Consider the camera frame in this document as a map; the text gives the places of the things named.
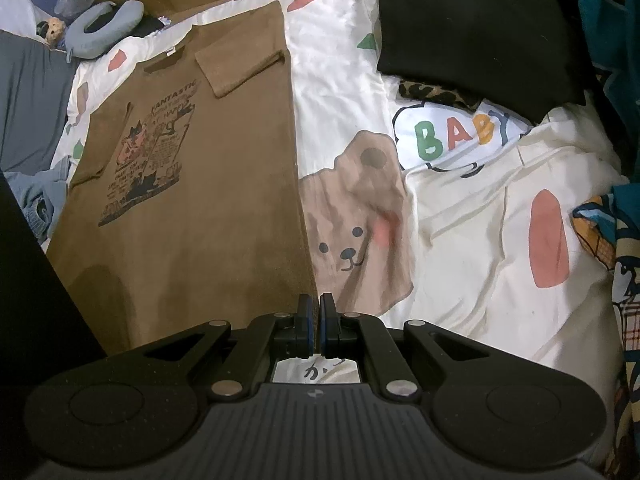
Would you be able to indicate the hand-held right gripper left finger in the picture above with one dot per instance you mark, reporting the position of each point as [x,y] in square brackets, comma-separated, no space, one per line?
[311,332]

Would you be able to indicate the teddy bear toy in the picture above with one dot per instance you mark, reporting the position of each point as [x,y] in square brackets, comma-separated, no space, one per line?
[52,30]

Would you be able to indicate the bear print blanket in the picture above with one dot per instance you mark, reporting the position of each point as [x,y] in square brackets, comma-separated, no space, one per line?
[475,260]

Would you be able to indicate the teal cartoon print cloth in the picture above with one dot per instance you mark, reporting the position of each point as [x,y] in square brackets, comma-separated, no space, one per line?
[605,20]

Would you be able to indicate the black cloth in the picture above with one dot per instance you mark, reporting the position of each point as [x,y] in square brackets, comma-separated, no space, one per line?
[147,27]

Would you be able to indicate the grey neck pillow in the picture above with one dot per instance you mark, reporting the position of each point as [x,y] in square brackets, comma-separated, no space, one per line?
[90,46]

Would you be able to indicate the folded black garment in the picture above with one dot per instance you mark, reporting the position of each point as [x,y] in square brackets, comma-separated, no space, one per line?
[475,35]

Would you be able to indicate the white curtain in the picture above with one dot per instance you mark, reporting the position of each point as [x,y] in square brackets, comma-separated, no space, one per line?
[12,15]

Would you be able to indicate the brown printed t-shirt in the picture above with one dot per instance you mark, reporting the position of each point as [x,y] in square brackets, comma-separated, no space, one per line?
[200,185]

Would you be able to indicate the light blue jeans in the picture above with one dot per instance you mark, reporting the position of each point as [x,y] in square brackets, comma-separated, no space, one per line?
[40,195]

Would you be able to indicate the leopard print cloth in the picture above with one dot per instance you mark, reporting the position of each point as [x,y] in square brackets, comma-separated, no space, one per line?
[430,92]

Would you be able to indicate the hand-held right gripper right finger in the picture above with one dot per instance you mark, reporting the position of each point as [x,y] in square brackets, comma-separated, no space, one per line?
[325,332]

